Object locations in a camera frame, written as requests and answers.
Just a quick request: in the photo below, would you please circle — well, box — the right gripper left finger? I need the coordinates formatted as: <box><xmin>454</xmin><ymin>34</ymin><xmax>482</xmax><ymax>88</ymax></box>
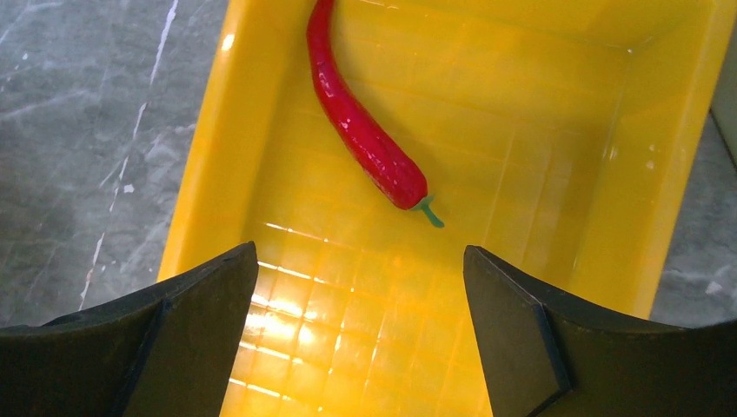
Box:
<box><xmin>1</xmin><ymin>242</ymin><xmax>258</xmax><ymax>416</ymax></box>

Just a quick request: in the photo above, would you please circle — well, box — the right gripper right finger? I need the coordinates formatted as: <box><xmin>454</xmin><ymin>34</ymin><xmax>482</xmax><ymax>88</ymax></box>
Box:
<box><xmin>463</xmin><ymin>246</ymin><xmax>736</xmax><ymax>416</ymax></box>

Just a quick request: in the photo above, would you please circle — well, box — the red toy chili pepper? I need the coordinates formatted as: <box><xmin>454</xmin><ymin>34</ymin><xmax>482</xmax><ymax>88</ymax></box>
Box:
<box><xmin>306</xmin><ymin>1</ymin><xmax>444</xmax><ymax>228</ymax></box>

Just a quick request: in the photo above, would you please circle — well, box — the yellow plastic tray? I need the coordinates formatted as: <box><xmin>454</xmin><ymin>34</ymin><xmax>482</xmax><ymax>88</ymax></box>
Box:
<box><xmin>159</xmin><ymin>1</ymin><xmax>736</xmax><ymax>416</ymax></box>

